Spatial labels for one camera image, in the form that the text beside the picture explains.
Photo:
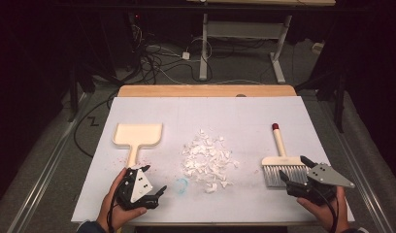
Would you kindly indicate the person's left hand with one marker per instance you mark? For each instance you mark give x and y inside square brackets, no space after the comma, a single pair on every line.
[116,210]

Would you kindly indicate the white power strip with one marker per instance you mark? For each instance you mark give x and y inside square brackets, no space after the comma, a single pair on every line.
[317,47]

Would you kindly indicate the metal floor rail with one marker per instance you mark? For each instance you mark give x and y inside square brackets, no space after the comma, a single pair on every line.
[361,174]
[47,168]

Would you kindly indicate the cream hand brush grey bristles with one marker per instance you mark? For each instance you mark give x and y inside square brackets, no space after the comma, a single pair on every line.
[285,165]

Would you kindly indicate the person's right hand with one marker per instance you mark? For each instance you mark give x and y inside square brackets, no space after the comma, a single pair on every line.
[325,213]

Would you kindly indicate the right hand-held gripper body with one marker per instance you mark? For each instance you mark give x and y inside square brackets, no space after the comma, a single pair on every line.
[325,179]

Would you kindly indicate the white metal desk frame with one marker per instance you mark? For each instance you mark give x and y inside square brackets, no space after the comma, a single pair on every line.
[244,29]

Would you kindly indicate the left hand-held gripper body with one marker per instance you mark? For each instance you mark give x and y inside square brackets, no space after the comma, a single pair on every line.
[139,187]

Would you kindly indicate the white power adapter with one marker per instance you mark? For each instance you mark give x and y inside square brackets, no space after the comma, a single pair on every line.
[185,55]

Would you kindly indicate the black metal stand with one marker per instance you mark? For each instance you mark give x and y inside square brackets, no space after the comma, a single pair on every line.
[335,93]
[74,93]

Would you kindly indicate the white table mat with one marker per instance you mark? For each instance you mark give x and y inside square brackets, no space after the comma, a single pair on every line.
[218,116]

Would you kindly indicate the pile of white paper scraps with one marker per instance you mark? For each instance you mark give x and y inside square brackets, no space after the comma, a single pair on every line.
[207,160]

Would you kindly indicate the cream plastic dustpan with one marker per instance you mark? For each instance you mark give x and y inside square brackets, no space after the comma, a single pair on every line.
[138,135]

